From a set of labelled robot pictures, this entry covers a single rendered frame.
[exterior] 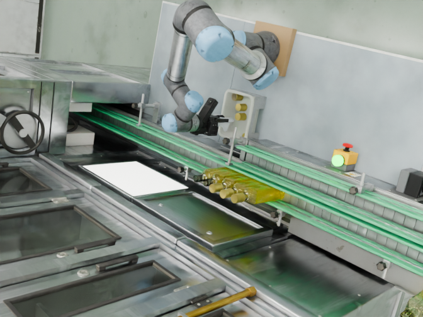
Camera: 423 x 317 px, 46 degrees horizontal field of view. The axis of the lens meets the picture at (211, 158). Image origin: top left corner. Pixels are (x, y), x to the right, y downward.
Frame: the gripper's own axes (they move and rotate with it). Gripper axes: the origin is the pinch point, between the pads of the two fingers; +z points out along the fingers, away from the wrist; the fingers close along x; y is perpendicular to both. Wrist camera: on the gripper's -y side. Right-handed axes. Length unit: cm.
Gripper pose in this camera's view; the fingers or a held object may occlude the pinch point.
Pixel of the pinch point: (227, 117)
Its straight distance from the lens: 221.8
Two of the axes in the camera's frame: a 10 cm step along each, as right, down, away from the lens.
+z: 7.0, -0.7, 7.1
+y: -1.7, 9.5, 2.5
